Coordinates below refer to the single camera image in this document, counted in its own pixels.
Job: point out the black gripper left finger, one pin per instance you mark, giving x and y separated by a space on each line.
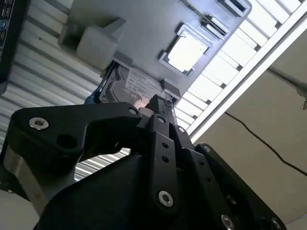
48 136

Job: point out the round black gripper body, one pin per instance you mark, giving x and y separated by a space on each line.
100 203

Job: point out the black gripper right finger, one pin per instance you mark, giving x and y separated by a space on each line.
211 177

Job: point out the hard disk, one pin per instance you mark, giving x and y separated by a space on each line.
134 83

